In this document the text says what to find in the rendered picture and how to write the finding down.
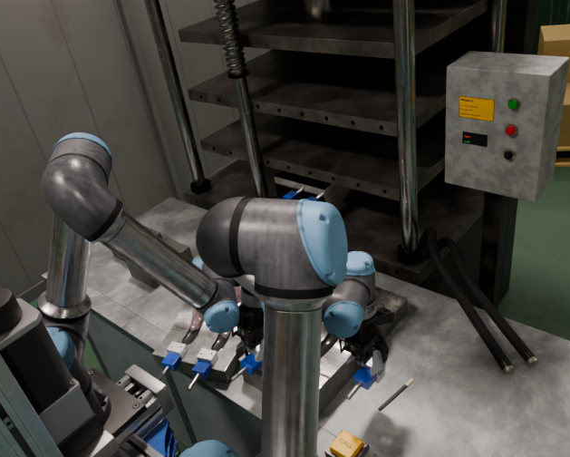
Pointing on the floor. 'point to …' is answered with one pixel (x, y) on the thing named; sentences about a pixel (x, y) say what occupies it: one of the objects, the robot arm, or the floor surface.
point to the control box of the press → (502, 138)
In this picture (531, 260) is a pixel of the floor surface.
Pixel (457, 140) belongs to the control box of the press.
